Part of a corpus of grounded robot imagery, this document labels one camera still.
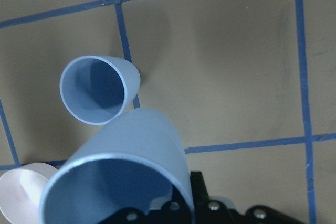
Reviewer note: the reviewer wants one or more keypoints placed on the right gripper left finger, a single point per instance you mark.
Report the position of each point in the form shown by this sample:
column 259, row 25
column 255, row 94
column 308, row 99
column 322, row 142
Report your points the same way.
column 163, row 210

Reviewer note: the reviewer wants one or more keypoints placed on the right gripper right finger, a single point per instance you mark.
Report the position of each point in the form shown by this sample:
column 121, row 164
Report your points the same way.
column 209, row 210

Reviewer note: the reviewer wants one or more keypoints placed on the blue cup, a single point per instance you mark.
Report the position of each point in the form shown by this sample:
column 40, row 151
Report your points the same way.
column 134, row 161
column 96, row 89

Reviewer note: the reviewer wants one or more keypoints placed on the blue cup standing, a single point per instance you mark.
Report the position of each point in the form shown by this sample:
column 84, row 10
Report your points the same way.
column 96, row 89

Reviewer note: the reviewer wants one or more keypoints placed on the pink bowl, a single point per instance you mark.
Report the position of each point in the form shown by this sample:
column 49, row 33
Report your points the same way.
column 21, row 191

